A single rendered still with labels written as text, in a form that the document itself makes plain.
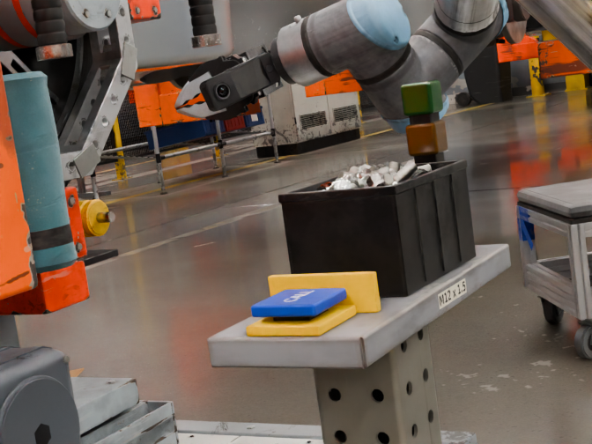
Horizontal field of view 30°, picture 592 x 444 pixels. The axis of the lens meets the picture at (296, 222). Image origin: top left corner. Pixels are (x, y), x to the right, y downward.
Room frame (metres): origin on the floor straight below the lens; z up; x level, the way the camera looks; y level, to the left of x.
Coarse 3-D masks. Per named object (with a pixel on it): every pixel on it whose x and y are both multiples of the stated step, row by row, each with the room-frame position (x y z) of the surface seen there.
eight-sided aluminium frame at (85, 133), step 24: (120, 0) 1.83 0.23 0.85; (120, 24) 1.82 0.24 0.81; (96, 48) 1.84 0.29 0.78; (120, 48) 1.82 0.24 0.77; (96, 72) 1.82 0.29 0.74; (120, 72) 1.81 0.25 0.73; (96, 96) 1.81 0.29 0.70; (120, 96) 1.80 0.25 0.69; (72, 120) 1.76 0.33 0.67; (96, 120) 1.74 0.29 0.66; (72, 144) 1.74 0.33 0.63; (96, 144) 1.74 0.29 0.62; (72, 168) 1.68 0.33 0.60
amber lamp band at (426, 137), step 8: (440, 120) 1.37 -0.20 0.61; (408, 128) 1.36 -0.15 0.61; (416, 128) 1.35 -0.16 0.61; (424, 128) 1.35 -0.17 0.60; (432, 128) 1.34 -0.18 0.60; (440, 128) 1.36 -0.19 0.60; (408, 136) 1.36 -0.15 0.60; (416, 136) 1.35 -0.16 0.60; (424, 136) 1.35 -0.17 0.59; (432, 136) 1.34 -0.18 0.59; (440, 136) 1.36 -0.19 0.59; (408, 144) 1.36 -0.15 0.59; (416, 144) 1.35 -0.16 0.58; (424, 144) 1.35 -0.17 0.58; (432, 144) 1.34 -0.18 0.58; (440, 144) 1.35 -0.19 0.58; (416, 152) 1.35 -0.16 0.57; (424, 152) 1.35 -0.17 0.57; (432, 152) 1.34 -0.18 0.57; (440, 152) 1.36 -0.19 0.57
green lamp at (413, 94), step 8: (432, 80) 1.36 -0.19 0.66; (408, 88) 1.35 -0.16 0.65; (416, 88) 1.35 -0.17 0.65; (424, 88) 1.34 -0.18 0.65; (432, 88) 1.35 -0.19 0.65; (408, 96) 1.36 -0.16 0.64; (416, 96) 1.35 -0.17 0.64; (424, 96) 1.34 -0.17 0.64; (432, 96) 1.34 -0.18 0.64; (440, 96) 1.37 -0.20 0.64; (408, 104) 1.36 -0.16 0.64; (416, 104) 1.35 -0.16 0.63; (424, 104) 1.35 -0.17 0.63; (432, 104) 1.34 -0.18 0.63; (440, 104) 1.37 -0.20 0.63; (408, 112) 1.36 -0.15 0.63; (416, 112) 1.35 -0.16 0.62; (424, 112) 1.35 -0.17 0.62; (432, 112) 1.34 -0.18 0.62
